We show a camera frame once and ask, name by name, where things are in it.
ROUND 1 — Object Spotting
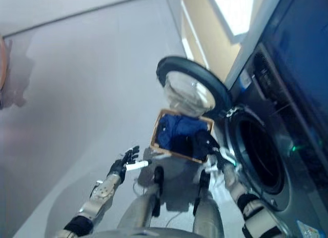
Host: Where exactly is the wooden laundry basket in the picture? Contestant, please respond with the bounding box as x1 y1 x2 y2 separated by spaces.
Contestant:
149 108 215 164

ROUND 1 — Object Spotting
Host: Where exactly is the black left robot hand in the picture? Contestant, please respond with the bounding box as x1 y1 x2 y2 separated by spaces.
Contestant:
108 145 153 176

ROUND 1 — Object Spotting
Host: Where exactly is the silver left robot leg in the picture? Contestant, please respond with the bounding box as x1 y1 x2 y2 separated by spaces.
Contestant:
119 166 165 231

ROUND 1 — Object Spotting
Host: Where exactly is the black garment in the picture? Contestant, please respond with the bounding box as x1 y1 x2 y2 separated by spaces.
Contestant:
172 131 218 162

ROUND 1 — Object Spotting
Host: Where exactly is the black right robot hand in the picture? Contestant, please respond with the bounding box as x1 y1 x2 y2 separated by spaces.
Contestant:
202 138 243 174

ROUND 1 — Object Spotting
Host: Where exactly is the silver right robot leg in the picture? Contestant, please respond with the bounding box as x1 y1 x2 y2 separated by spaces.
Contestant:
192 169 226 238

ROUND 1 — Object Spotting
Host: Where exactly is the round washing machine door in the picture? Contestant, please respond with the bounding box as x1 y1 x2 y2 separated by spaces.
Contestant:
156 56 231 118

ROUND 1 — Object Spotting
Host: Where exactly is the orange object at wall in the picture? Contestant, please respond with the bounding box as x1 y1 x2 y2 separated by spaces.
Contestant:
0 34 11 110

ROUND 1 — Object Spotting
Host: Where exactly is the grey front-load washing machine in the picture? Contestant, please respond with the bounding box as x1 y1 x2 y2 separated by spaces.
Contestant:
224 0 328 238

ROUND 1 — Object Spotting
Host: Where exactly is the silver robot torso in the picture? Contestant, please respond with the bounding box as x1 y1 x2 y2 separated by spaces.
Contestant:
88 229 199 238

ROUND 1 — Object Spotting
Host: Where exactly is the blue garment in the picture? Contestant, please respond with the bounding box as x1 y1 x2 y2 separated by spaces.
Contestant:
156 113 209 151

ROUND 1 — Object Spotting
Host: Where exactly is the silver robot leg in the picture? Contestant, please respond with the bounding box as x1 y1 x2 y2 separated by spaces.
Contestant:
119 166 165 231
192 169 226 238

